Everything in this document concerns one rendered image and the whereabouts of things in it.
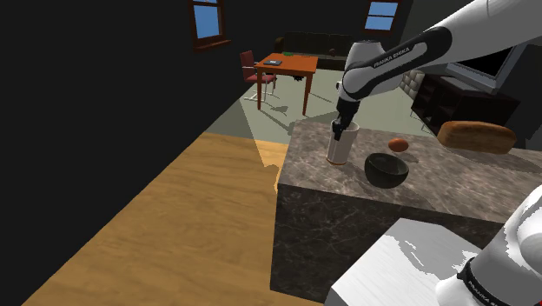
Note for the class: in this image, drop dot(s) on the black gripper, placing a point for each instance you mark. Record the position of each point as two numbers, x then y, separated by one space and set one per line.
345 113

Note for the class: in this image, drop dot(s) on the white cup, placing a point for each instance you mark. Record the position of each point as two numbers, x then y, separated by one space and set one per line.
340 146

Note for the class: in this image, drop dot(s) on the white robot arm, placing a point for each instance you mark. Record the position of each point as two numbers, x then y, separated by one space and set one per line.
427 55

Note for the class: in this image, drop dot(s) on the brown egg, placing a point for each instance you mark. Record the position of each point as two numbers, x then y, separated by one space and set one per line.
398 145

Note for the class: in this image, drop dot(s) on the dark bowl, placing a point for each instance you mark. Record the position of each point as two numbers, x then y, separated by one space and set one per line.
386 170

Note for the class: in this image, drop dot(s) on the orange wooden table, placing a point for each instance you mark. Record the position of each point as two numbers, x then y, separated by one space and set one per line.
292 64

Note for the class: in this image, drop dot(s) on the dark sofa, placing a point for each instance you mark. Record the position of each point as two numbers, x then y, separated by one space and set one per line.
315 44

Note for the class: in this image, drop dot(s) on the red chair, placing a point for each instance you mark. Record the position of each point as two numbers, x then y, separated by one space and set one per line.
252 70

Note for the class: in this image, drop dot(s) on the dark framed window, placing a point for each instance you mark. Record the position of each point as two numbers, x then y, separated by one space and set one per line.
382 15

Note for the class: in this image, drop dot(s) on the dark tv cabinet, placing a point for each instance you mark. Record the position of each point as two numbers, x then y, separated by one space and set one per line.
461 104

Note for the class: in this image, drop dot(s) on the marble kitchen island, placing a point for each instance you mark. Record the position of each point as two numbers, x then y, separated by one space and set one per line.
338 237

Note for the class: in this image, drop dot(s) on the brown bread loaf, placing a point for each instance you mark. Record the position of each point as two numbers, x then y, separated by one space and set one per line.
476 136

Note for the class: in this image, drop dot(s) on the television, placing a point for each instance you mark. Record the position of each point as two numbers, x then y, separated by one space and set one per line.
487 63

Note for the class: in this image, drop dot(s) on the grey robot stand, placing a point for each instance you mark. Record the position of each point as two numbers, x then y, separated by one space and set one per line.
393 271

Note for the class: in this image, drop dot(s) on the brown framed window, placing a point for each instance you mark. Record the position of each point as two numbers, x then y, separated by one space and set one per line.
207 21

